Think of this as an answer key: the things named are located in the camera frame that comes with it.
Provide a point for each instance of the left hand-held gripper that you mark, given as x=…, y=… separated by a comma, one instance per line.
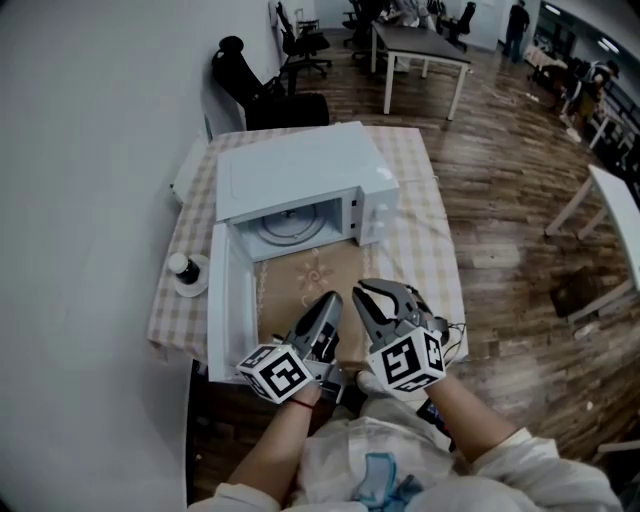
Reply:
x=282, y=375

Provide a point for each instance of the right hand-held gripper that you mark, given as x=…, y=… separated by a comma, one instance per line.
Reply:
x=400, y=365

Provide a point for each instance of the round glass turntable plate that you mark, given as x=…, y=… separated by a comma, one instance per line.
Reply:
x=300, y=220

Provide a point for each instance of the person's right forearm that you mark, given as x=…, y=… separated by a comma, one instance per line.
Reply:
x=465, y=420

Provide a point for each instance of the person's left forearm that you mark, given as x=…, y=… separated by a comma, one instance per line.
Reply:
x=280, y=440

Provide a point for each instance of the white microwave knob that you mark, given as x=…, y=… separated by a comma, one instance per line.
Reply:
x=376, y=228
x=377, y=212

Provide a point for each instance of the white microwave door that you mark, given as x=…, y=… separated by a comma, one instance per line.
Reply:
x=230, y=310

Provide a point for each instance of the black electronic module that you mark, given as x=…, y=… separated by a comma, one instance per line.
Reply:
x=432, y=415

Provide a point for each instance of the person's white jacket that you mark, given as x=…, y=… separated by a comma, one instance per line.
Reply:
x=340, y=450

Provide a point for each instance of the white microwave oven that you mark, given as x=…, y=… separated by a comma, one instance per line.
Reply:
x=300, y=160

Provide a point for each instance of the brown box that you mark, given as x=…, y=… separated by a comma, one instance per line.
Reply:
x=572, y=295

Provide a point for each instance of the clear plastic bottle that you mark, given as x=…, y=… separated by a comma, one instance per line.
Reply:
x=586, y=332

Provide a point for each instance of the flat white board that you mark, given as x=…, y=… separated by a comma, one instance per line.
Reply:
x=192, y=165

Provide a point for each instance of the black reclined office chair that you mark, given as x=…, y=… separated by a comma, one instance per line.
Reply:
x=250, y=85

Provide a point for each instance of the dark-topped table with white legs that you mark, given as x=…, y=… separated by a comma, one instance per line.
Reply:
x=420, y=42

